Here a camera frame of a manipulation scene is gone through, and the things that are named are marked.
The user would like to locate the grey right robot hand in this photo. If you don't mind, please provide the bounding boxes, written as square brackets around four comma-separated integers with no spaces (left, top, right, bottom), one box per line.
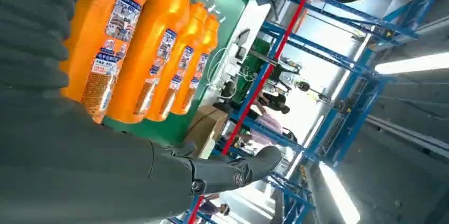
[0,88,283,224]

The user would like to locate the open cardboard box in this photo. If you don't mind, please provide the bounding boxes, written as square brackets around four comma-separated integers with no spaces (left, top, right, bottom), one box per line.
[185,104,229,160]

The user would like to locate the background person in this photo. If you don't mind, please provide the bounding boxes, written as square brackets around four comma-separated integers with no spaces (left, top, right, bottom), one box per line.
[199,195,231,217]
[249,113,283,146]
[258,91,292,115]

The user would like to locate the black electronic device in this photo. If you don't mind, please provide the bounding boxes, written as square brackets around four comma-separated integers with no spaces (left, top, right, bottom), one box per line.
[220,81,238,99]

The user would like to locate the white power strip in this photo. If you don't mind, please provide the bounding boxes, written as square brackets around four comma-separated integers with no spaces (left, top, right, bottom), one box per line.
[227,41,241,78]

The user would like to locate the red steel bar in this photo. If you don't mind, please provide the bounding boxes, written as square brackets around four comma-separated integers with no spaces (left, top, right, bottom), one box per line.
[187,0,308,224]

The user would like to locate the white desk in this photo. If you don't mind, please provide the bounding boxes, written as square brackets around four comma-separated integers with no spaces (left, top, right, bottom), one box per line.
[206,3,274,108]

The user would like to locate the background humanoid robot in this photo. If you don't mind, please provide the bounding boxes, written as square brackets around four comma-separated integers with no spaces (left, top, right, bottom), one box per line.
[276,60,311,93]

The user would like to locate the bright ceiling light strip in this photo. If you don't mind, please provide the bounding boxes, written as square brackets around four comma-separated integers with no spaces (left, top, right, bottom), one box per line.
[317,162,362,224]
[374,52,449,75]

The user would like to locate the blue steel rack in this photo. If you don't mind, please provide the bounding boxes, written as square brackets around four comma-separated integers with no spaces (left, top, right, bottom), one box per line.
[168,0,449,224]

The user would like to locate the white coiled cable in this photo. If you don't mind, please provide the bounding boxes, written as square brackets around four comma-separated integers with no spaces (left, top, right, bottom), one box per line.
[206,47,229,92]

